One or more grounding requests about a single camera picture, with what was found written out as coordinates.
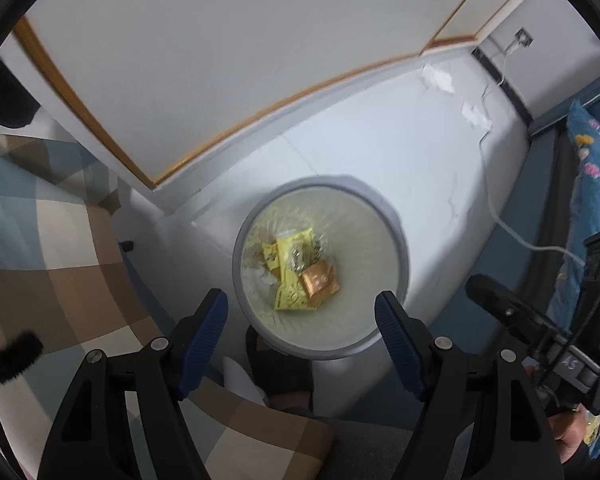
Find black slipper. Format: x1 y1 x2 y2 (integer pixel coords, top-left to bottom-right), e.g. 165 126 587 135
245 326 315 411

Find white paper scrap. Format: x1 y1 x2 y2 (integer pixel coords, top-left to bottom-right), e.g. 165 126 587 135
420 62 458 95
460 101 493 131

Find white wood-edged panel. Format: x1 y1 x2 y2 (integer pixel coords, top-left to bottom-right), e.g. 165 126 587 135
12 0 543 191

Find blue floral bedding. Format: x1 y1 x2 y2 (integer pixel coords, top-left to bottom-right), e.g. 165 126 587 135
545 99 600 451

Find person's right hand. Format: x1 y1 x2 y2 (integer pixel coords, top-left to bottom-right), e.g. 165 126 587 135
547 406 600 466

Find black hanging coat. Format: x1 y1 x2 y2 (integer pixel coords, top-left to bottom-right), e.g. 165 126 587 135
0 55 42 130

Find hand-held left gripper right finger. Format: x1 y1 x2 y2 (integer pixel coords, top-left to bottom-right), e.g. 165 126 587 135
374 290 566 480

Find black fuzzy cloth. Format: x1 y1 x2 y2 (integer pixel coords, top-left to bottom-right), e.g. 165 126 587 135
0 295 45 388

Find white tissue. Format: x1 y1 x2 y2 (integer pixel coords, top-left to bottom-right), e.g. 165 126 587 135
245 260 281 288

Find clear plastic wrapper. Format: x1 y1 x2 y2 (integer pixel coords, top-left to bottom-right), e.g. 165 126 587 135
287 240 331 271

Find gold snack wrapper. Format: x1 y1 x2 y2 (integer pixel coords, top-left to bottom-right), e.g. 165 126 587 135
300 261 342 306

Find yellow bread wrapper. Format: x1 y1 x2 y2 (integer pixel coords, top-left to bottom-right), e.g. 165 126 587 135
274 282 321 313
261 227 315 281

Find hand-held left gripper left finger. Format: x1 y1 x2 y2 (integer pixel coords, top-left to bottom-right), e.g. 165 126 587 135
35 287 229 480

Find white trash bin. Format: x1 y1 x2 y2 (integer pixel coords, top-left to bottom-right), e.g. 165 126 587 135
231 175 411 361

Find white power cable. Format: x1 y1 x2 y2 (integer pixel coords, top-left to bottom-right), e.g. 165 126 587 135
477 45 588 268

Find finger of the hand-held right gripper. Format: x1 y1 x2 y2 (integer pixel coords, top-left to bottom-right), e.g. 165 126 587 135
465 274 571 356

